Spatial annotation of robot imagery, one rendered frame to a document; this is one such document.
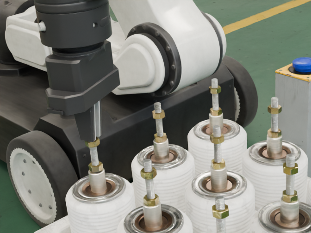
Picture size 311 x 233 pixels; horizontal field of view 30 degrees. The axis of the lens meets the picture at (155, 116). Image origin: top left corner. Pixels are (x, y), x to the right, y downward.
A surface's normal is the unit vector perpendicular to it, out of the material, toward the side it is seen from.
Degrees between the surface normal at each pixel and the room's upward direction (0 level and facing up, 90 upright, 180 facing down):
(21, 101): 0
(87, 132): 90
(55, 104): 90
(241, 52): 0
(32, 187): 90
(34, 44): 90
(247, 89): 67
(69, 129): 46
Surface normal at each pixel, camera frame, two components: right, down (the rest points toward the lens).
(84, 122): -0.43, 0.41
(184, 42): 0.53, -0.28
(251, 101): 0.65, 0.19
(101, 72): 0.90, 0.11
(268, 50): -0.08, -0.90
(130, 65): -0.73, 0.34
